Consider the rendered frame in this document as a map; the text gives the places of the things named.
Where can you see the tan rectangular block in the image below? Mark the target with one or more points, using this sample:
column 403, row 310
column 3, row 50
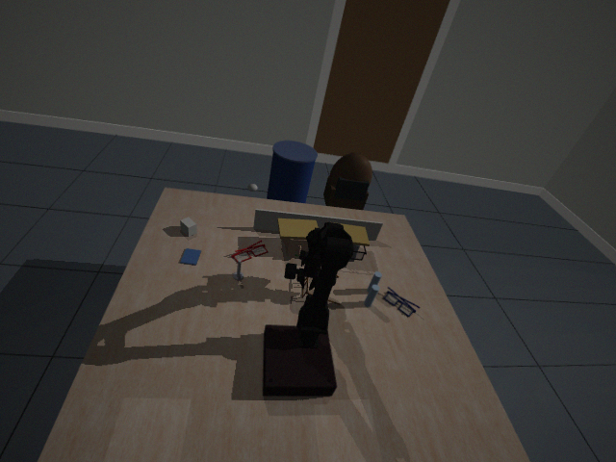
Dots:
column 358, row 234

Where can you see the red-framed glasses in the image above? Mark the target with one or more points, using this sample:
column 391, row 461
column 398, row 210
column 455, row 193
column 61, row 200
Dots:
column 243, row 256

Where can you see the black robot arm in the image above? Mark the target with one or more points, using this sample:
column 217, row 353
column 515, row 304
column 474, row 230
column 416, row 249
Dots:
column 331, row 247

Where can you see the dark grey cylinder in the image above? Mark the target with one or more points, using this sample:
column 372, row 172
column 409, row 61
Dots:
column 371, row 296
column 375, row 280

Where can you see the grey rectangular panel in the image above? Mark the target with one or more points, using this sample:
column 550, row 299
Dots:
column 267, row 220

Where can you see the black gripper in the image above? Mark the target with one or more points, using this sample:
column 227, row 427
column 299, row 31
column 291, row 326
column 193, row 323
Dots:
column 309, row 271

